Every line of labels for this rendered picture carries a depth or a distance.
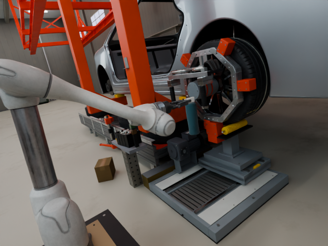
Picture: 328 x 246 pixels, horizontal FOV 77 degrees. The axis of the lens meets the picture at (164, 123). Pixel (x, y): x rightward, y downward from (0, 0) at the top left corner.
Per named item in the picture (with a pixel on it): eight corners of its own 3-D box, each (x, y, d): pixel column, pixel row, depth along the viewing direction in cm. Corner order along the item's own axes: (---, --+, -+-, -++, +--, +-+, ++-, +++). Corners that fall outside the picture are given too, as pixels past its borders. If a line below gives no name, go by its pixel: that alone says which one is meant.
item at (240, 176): (271, 167, 174) (270, 157, 172) (244, 186, 156) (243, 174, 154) (224, 153, 215) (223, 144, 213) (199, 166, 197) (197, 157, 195)
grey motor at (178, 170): (215, 160, 204) (210, 127, 195) (182, 178, 183) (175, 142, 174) (201, 155, 219) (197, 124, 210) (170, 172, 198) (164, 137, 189)
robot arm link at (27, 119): (42, 243, 90) (34, 220, 107) (79, 223, 100) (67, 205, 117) (-14, 62, 73) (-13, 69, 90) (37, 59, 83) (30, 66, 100)
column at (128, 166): (143, 183, 201) (133, 144, 191) (133, 188, 196) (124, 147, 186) (138, 179, 210) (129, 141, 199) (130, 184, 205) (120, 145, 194)
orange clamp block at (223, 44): (230, 54, 139) (236, 41, 133) (222, 56, 135) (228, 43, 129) (223, 50, 143) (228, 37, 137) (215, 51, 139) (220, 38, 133)
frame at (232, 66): (246, 123, 144) (239, 41, 130) (239, 126, 140) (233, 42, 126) (194, 115, 189) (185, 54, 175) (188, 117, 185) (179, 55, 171)
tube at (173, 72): (204, 70, 154) (202, 55, 151) (184, 74, 144) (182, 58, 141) (189, 71, 168) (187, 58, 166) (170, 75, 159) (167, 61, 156)
